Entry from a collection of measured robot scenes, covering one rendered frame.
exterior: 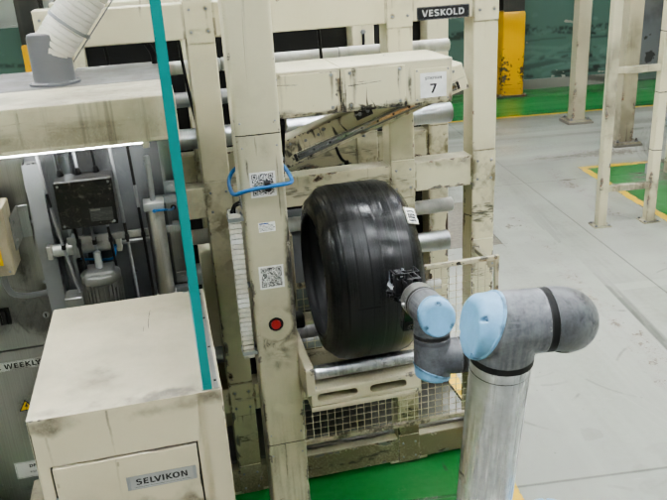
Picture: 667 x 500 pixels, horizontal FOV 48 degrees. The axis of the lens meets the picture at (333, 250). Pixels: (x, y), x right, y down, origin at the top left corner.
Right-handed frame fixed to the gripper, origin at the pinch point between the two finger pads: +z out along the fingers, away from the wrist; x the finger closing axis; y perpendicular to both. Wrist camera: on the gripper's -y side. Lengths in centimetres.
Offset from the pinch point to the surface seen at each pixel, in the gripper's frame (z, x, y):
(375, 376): 15.8, 3.3, -35.1
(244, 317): 22.3, 41.5, -11.3
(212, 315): 100, 49, -36
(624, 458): 63, -117, -117
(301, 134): 56, 13, 38
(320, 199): 22.5, 14.8, 22.2
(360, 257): 3.2, 8.3, 8.2
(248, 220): 17.8, 37.3, 19.7
